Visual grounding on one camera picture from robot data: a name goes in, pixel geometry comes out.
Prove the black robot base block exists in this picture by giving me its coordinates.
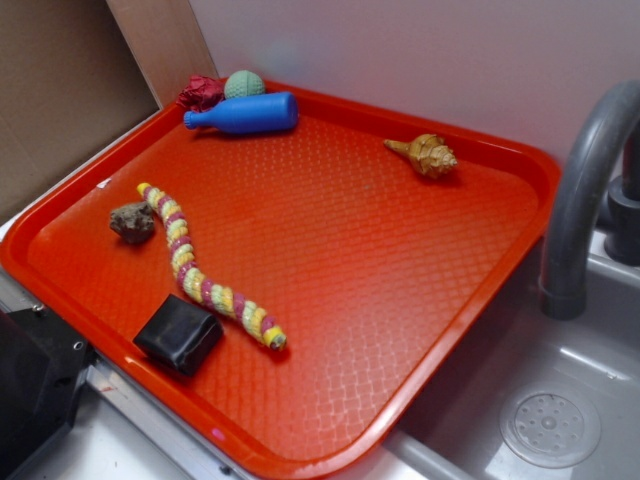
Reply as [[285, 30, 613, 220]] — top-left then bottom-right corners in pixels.
[[1, 309, 91, 479]]

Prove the brown cardboard panel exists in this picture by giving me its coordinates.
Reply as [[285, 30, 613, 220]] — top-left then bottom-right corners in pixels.
[[1, 1, 217, 221]]

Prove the pink yellow braided rope toy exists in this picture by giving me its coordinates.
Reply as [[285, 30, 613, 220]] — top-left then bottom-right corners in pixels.
[[136, 182, 289, 352]]

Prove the tan conch seashell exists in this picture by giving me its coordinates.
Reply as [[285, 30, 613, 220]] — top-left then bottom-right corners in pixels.
[[383, 134, 458, 180]]

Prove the green textured ball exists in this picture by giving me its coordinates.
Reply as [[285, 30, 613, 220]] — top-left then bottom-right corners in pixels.
[[224, 70, 266, 99]]

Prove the brown rock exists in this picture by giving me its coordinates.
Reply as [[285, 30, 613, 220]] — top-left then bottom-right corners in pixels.
[[109, 202, 155, 244]]

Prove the black rectangular block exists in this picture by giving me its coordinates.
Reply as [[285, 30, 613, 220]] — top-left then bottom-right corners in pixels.
[[133, 294, 224, 377]]

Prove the grey curved faucet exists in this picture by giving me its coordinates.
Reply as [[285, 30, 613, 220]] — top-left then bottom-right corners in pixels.
[[539, 80, 639, 320]]

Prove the round sink drain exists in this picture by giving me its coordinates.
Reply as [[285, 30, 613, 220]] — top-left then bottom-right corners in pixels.
[[499, 382, 601, 469]]

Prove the blue plastic bottle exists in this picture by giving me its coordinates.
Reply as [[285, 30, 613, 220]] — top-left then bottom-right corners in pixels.
[[183, 92, 299, 134]]

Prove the grey sink basin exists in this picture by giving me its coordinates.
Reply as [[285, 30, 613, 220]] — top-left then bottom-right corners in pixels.
[[386, 250, 639, 479]]

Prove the crumpled red cloth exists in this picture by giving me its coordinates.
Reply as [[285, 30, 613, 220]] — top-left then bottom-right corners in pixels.
[[175, 75, 224, 112]]

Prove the red plastic tray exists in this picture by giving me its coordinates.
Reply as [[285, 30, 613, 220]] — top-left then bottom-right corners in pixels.
[[1, 89, 560, 479]]

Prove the dark grey faucet handle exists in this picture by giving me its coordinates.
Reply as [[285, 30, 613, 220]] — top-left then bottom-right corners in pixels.
[[604, 124, 639, 266]]

